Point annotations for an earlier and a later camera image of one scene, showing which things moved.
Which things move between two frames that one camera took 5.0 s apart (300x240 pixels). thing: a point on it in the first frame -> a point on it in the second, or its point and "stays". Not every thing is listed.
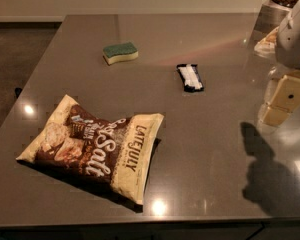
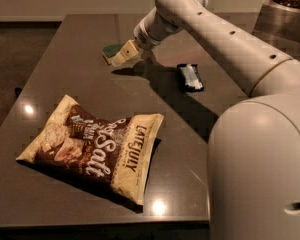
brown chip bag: x=113 y=152 stays
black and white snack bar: x=191 y=77 stays
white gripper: x=295 y=42 -> x=146 y=37
